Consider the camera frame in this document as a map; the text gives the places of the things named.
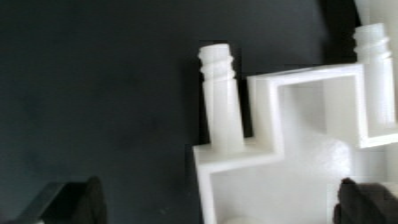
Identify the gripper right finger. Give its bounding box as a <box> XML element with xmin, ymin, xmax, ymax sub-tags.
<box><xmin>332</xmin><ymin>178</ymin><xmax>398</xmax><ymax>224</ymax></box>

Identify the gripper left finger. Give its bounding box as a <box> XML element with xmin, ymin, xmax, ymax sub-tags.
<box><xmin>12</xmin><ymin>176</ymin><xmax>108</xmax><ymax>224</ymax></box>

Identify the white chair seat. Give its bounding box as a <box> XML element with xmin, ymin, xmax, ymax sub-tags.
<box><xmin>193</xmin><ymin>24</ymin><xmax>398</xmax><ymax>224</ymax></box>

